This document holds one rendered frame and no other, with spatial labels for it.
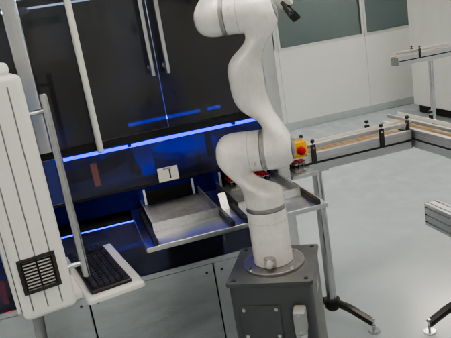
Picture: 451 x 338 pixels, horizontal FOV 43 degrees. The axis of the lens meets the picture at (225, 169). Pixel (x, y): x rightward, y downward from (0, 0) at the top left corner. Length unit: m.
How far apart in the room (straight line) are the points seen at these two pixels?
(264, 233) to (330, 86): 6.09
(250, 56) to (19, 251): 0.90
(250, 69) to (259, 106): 0.11
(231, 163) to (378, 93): 6.49
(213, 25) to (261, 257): 0.69
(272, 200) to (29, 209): 0.73
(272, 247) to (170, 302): 0.96
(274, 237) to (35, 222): 0.73
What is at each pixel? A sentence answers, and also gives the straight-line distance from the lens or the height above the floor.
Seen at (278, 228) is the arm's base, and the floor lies 0.99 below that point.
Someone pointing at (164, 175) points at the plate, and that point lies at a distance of 2.40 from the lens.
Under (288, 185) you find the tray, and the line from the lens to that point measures 2.40.
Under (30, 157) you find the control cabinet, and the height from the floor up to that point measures 1.31.
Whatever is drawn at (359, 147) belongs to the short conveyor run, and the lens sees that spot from 2.81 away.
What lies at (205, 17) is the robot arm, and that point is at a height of 1.62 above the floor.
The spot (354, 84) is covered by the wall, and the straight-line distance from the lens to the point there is 7.87.
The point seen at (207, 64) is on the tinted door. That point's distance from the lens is 2.38.
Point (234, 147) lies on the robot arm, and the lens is 1.64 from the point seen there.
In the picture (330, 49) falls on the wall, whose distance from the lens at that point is 7.68.
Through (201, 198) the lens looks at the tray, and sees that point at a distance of 2.45.
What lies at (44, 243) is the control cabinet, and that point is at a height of 1.03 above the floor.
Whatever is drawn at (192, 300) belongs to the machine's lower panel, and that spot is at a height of 0.43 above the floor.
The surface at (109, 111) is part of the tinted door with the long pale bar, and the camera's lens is 2.33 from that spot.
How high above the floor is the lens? 1.63
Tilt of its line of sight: 15 degrees down
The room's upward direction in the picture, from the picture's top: 9 degrees counter-clockwise
